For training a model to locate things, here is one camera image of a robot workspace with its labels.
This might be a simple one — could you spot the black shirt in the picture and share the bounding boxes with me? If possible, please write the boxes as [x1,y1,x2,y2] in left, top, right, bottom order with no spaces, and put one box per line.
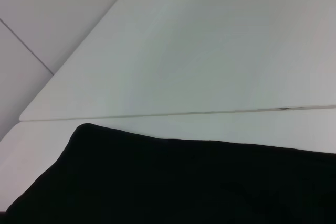
[5,123,336,224]

